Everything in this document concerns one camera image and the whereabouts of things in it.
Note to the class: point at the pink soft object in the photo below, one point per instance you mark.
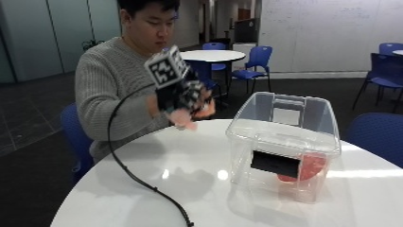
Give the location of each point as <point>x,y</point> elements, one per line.
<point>182,119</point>

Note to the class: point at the blue chair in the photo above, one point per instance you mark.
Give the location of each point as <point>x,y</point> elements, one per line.
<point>375,135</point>
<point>77,142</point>
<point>389,48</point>
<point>385,75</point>
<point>214,47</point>
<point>203,74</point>
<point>255,63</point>

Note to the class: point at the white cube with black markers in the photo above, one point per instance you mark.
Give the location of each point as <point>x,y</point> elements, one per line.
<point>164,67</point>

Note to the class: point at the round white table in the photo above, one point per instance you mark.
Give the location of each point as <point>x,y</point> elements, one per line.
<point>214,55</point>
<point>397,52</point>

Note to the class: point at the the person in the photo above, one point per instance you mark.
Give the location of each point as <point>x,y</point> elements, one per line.
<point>109,72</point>

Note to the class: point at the black and white cabinet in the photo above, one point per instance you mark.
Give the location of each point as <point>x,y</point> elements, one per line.
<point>244,34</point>

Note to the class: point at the clear plastic storage bin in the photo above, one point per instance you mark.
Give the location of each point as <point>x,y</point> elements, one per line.
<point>284,138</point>

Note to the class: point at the black label on bin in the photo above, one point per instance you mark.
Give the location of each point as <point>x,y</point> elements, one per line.
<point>274,164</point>

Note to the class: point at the green potted plant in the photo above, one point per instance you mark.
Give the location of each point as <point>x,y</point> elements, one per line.
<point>91,44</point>

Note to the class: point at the red round object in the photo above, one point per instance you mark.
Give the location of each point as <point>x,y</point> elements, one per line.
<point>312,167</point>

